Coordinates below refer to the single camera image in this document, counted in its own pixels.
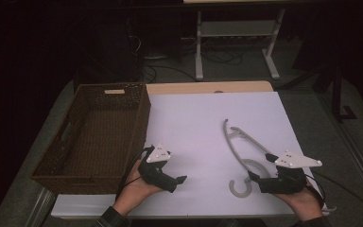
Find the white board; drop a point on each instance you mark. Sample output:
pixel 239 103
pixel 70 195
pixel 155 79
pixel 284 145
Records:
pixel 198 126

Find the white metal table frame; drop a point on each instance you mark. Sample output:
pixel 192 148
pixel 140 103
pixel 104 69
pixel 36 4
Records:
pixel 198 63

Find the person's right hand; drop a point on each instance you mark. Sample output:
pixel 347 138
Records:
pixel 302 201

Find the small white plastic piece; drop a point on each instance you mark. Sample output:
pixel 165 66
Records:
pixel 329 208

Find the dark cabinet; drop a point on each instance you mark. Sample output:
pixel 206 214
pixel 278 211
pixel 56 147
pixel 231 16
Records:
pixel 107 47

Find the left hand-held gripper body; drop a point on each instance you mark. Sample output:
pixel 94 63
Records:
pixel 153 171

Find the brown wicker basket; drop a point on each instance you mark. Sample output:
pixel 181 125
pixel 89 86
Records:
pixel 100 135

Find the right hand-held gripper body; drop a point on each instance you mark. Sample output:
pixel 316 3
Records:
pixel 288 179

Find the person's left hand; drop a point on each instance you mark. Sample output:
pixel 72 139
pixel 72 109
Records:
pixel 135 192

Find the grey plastic clothes hanger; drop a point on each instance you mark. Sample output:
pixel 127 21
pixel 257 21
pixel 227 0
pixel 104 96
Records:
pixel 231 188

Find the black metal stand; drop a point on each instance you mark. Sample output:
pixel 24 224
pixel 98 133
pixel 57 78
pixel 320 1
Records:
pixel 337 94

